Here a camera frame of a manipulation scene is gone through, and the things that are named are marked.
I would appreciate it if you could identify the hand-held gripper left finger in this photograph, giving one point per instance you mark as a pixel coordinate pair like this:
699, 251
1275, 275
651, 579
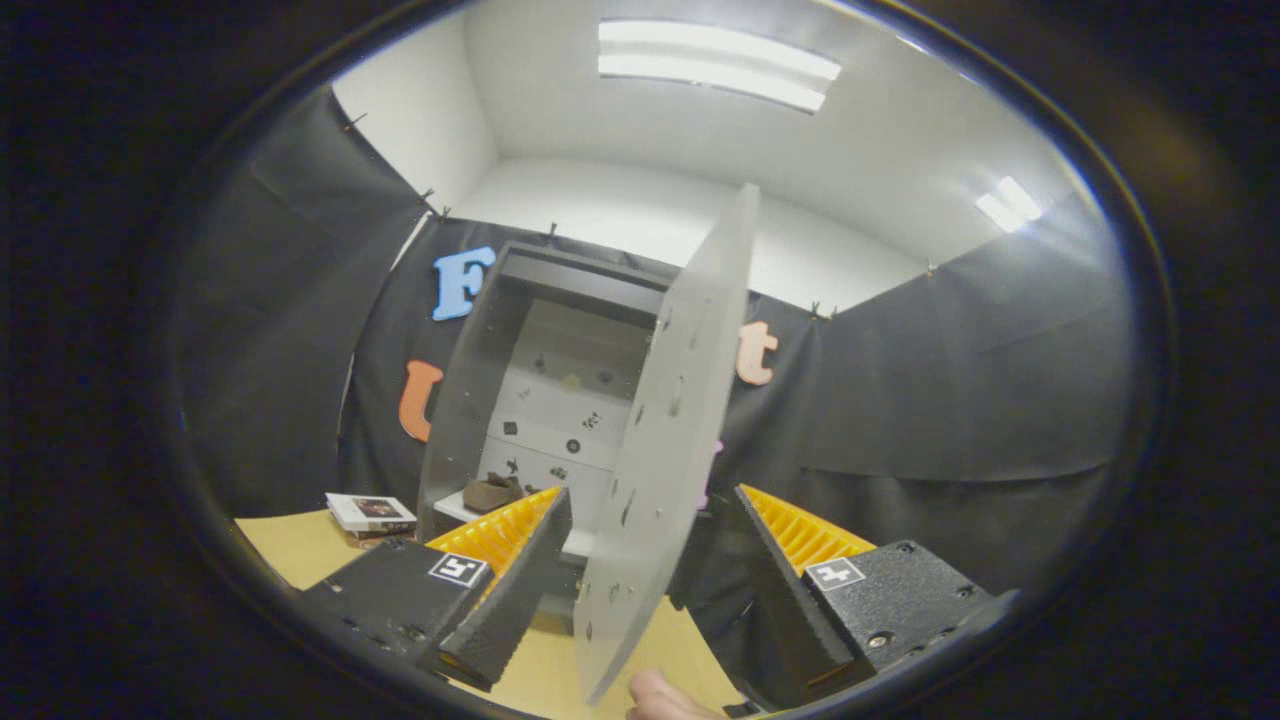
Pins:
520, 600

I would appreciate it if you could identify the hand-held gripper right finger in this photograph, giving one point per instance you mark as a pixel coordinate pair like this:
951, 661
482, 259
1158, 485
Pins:
785, 590

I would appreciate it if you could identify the brown fluffy shoe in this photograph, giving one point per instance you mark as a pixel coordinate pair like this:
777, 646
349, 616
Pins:
492, 495

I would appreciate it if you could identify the beige shoe cabinet door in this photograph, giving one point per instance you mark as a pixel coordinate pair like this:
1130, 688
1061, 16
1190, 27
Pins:
660, 450

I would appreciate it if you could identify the grey shoe cabinet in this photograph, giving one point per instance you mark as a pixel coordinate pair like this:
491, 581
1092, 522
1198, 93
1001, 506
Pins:
470, 400

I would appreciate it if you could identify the brown book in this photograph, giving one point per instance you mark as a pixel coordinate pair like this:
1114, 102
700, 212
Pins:
380, 538

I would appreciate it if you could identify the black backdrop cloth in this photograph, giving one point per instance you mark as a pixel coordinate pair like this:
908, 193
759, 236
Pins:
950, 400

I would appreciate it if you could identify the small ceiling light panel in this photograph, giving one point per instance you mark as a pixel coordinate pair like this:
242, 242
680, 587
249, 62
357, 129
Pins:
1008, 205

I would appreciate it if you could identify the long ceiling light panel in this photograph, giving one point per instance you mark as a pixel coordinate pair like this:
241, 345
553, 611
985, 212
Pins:
720, 65

